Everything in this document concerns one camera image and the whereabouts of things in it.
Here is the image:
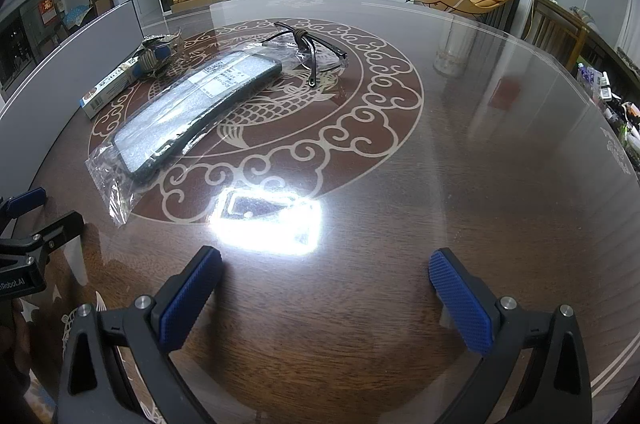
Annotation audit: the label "grey partition board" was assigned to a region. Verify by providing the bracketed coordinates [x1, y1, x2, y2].
[0, 0, 142, 117]

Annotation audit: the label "wooden dining chair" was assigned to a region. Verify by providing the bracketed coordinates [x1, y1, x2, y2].
[519, 0, 592, 67]

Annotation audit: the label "black framed eyeglasses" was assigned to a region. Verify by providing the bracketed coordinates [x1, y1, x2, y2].
[259, 20, 349, 90]

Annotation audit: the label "long blue white carton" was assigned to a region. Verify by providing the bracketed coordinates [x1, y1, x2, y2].
[79, 53, 147, 121]

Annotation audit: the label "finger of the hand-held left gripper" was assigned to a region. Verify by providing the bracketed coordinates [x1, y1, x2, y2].
[0, 186, 47, 223]
[27, 210, 85, 256]

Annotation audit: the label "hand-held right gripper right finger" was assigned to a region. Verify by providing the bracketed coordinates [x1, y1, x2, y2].
[428, 247, 594, 424]

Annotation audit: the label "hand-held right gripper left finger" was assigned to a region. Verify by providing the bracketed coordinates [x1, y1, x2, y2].
[54, 245, 224, 424]

